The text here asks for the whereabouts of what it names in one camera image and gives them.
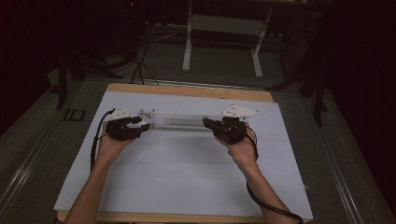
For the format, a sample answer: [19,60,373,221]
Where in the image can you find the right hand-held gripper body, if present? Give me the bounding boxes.
[214,104,262,146]

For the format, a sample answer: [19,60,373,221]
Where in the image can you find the black metal stand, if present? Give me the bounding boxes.
[55,46,125,110]
[266,12,331,128]

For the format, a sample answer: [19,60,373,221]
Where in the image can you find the person's right hand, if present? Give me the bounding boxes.
[215,121,260,175]

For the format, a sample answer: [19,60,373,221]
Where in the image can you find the white metal stand frame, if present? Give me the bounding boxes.
[181,0,276,79]

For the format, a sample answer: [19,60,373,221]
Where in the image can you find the person's left hand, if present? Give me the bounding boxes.
[96,120,135,167]

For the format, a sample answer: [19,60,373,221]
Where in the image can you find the white table mat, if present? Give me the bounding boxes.
[53,91,314,221]

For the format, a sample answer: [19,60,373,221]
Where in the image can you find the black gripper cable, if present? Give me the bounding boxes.
[245,125,304,224]
[89,107,117,174]

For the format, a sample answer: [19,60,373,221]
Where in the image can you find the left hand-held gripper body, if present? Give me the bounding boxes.
[105,105,142,142]

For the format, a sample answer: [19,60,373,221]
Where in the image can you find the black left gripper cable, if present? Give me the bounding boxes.
[89,107,117,174]

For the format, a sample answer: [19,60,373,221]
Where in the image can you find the clear acrylic frame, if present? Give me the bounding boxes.
[137,108,233,131]

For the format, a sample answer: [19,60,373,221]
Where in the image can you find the metal floor rail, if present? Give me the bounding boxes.
[0,90,68,214]
[303,92,367,224]

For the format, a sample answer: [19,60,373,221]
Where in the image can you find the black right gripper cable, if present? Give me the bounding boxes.
[245,125,304,224]

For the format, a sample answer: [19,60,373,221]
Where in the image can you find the black floor cables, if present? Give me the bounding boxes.
[130,36,161,86]

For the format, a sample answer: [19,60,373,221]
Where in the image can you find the black floor bracket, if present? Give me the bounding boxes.
[63,108,87,122]

